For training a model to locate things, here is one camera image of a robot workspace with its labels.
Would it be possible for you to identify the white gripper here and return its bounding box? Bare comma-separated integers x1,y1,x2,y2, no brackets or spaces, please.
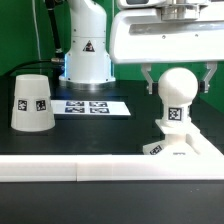
110,7,224,94

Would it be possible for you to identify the white lamp bulb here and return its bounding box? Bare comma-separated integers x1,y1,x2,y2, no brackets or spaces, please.
158,67,198,127

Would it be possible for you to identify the black cable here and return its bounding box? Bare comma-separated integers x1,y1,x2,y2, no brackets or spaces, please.
5,57,66,78

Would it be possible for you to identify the black corrugated hose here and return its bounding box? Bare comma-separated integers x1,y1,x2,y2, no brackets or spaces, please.
44,0,65,56

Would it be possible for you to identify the white marker sheet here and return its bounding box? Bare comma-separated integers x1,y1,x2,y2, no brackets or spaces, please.
51,100,131,116

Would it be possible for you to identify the white L-shaped fence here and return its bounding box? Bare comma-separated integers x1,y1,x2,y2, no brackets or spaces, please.
0,133,224,182

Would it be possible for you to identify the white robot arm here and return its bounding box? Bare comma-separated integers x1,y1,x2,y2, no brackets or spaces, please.
60,0,224,93

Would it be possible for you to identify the white lamp base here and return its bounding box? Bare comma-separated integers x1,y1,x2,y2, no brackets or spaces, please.
143,119,200,157

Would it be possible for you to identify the white lamp shade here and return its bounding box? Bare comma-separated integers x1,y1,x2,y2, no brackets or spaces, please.
11,74,55,132

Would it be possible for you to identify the white thin cable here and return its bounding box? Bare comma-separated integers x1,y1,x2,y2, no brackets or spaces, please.
31,0,43,76

